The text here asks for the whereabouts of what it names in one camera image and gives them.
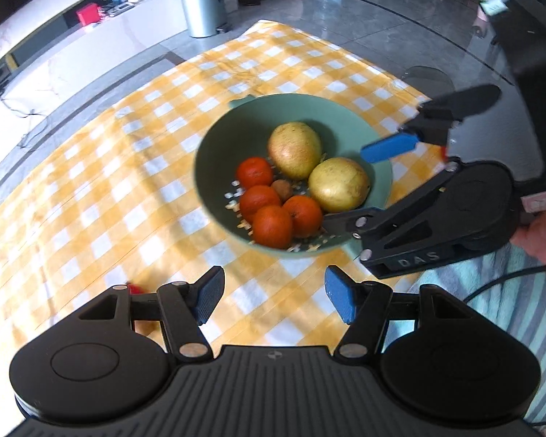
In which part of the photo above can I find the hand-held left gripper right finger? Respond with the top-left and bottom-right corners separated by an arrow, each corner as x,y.
324,265 -> 467,359

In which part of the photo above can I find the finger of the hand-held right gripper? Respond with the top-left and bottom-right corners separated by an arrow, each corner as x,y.
361,84 -> 502,164
322,175 -> 458,263

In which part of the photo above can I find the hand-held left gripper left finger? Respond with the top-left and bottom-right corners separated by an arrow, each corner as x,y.
79,265 -> 226,360

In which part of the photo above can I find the yellow pear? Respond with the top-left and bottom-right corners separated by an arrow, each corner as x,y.
268,121 -> 323,180
308,157 -> 371,213

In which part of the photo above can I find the tangerine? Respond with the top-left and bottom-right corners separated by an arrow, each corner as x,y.
236,157 -> 274,189
283,195 -> 324,237
240,185 -> 283,224
252,205 -> 294,249

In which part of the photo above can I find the green colander bowl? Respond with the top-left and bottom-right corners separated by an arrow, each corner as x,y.
195,93 -> 394,261

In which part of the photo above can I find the yellow checked tablecloth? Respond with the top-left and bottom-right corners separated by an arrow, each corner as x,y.
0,19 -> 442,360

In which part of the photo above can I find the silver trash can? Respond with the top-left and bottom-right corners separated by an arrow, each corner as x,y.
177,0 -> 230,38

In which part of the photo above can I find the white media console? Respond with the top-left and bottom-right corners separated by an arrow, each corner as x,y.
0,0 -> 196,117

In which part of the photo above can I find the red box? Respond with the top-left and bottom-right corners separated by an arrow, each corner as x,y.
76,4 -> 102,25

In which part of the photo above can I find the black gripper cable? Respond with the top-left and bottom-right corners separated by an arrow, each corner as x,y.
463,266 -> 546,304

